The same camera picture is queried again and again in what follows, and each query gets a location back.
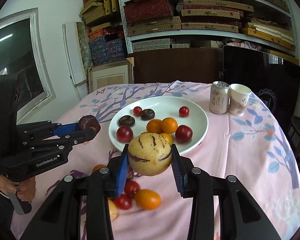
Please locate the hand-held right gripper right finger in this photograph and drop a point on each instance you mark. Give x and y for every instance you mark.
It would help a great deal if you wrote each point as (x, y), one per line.
(177, 172)

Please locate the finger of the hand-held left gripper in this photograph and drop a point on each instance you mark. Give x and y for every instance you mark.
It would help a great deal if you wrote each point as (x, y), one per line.
(77, 138)
(65, 128)

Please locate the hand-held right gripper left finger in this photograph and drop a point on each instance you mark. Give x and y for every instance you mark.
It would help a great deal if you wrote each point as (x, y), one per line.
(122, 172)

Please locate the dark purple passion fruit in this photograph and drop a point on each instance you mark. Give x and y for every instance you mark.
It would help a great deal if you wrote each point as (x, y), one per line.
(126, 121)
(147, 114)
(89, 125)

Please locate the striped yellow pepino melon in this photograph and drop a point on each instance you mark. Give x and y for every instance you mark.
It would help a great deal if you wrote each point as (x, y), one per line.
(150, 155)

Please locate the yellow-orange small citrus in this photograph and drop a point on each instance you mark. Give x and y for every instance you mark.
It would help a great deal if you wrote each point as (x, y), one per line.
(147, 199)
(168, 138)

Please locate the dark red plum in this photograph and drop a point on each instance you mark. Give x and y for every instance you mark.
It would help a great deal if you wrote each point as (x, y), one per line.
(124, 133)

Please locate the orange tangerine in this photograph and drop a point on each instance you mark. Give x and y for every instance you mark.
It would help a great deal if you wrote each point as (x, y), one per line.
(169, 125)
(153, 126)
(98, 168)

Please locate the white plate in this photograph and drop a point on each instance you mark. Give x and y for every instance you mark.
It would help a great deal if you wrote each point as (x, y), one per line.
(165, 105)

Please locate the person's left hand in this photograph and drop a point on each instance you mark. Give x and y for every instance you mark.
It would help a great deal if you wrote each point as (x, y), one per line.
(26, 190)

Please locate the pale yellow pepino melon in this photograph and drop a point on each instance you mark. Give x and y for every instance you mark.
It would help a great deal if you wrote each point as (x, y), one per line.
(112, 208)

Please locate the white framed window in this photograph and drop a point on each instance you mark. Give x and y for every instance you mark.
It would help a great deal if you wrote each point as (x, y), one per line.
(15, 50)

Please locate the pink deer printed tablecloth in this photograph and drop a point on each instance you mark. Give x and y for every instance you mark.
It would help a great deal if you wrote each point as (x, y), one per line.
(240, 155)

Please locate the white board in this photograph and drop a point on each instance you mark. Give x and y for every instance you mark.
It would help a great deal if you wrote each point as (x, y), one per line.
(73, 55)

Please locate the beverage can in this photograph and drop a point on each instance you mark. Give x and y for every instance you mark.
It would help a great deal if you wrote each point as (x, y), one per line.
(218, 100)

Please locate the grey marbled board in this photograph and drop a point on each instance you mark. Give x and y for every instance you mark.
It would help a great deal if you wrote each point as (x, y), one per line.
(83, 42)

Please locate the stack of blue patterned boxes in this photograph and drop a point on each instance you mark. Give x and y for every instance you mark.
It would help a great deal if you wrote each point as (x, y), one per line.
(105, 47)

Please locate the printed paper cup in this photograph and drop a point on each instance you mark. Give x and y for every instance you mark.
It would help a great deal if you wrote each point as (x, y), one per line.
(240, 102)

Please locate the brown wooden panel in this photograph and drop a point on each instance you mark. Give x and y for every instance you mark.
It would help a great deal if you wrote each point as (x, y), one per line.
(175, 65)

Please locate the pile of tan boxes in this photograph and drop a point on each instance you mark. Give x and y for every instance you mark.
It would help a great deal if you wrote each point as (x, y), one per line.
(97, 12)

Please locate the dark wooden chair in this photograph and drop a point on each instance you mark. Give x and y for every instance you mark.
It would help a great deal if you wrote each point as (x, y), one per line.
(298, 130)

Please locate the white metal shelf rack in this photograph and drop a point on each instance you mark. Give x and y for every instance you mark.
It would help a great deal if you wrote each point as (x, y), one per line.
(123, 10)

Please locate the black glossy panel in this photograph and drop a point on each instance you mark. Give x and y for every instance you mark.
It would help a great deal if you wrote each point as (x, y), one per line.
(265, 72)

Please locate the pink cloth bundle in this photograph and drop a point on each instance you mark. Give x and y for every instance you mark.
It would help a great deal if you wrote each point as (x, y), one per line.
(245, 44)

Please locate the stack of woven boxes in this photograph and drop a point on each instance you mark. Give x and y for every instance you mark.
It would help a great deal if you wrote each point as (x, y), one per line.
(207, 26)

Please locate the wooden picture frame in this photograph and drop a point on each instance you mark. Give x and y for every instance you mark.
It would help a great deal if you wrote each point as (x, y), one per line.
(110, 80)

